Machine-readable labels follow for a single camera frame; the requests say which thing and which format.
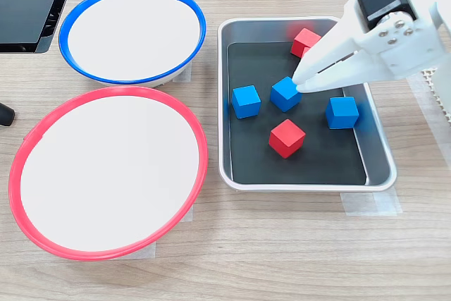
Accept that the blue-rimmed white dish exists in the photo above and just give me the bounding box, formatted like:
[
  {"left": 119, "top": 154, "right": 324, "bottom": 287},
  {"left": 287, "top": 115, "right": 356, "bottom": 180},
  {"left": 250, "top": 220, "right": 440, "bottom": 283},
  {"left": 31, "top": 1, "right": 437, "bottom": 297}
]
[{"left": 58, "top": 0, "right": 207, "bottom": 88}]

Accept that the blue cube block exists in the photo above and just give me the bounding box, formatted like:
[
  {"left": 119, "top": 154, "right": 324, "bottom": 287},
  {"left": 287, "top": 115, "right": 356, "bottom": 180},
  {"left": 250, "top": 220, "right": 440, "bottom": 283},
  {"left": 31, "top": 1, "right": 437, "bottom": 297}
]
[
  {"left": 325, "top": 96, "right": 360, "bottom": 130},
  {"left": 270, "top": 75, "right": 303, "bottom": 113},
  {"left": 231, "top": 85, "right": 262, "bottom": 120}
]

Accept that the black flat device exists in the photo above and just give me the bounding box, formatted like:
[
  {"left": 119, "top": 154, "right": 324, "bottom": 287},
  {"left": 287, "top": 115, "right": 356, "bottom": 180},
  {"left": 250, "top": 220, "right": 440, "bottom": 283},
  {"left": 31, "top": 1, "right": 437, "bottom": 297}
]
[{"left": 0, "top": 0, "right": 81, "bottom": 54}]

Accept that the black rounded knob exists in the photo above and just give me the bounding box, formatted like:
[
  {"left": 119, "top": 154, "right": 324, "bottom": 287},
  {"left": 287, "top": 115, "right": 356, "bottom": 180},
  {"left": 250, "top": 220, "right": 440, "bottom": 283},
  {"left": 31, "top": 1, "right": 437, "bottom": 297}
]
[{"left": 0, "top": 102, "right": 16, "bottom": 127}]

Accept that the red-rimmed white dish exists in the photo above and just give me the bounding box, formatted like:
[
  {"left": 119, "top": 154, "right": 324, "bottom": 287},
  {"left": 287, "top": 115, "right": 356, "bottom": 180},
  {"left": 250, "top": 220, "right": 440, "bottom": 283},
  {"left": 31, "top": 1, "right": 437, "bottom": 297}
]
[{"left": 7, "top": 85, "right": 209, "bottom": 262}]

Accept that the white mesh anti-slip mat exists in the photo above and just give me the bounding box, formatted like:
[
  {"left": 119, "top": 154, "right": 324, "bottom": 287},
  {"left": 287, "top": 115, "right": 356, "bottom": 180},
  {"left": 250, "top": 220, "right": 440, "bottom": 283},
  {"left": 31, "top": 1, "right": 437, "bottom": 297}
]
[{"left": 421, "top": 67, "right": 451, "bottom": 126}]

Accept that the silver metal tray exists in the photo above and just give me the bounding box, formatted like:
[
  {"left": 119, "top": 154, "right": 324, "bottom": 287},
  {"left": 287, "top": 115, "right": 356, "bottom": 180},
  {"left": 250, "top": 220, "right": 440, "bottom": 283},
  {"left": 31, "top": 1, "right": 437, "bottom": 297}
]
[{"left": 217, "top": 16, "right": 398, "bottom": 192}]

